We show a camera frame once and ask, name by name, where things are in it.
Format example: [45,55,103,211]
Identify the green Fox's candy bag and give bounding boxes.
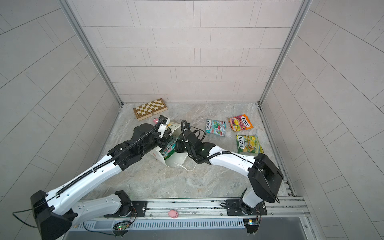
[236,135,264,154]

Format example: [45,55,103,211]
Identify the left green circuit board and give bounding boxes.
[113,221,131,231]

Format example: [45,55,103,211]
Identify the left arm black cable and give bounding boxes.
[55,115,167,196]

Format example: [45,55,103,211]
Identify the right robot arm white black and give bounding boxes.
[176,127,284,216]

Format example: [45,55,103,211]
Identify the green mint packs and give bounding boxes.
[160,139,177,160]

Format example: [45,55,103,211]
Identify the teal pink candy bag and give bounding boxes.
[205,120,226,137]

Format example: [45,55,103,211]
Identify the wooden chessboard box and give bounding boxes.
[133,98,168,121]

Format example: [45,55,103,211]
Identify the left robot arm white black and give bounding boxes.
[31,116,172,240]

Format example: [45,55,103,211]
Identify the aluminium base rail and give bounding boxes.
[71,197,311,232]

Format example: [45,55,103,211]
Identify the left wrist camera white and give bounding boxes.
[157,115,170,138]

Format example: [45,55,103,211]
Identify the right circuit board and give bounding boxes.
[243,219,260,234]

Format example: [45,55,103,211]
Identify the pink toy on rail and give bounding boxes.
[168,210,179,219]

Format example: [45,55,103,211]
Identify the orange Fox's candy bag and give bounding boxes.
[228,115,254,132]

